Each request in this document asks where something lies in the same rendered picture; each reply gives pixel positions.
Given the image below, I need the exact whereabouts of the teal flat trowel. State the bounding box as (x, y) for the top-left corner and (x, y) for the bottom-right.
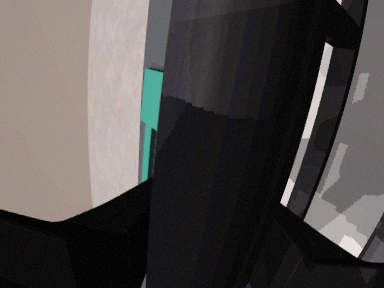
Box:
(141, 68), (164, 183)

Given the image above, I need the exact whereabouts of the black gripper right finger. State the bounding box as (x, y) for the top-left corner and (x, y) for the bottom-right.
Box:
(249, 204), (384, 288)

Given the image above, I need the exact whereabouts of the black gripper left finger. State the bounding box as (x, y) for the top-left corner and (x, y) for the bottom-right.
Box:
(0, 177), (152, 288)

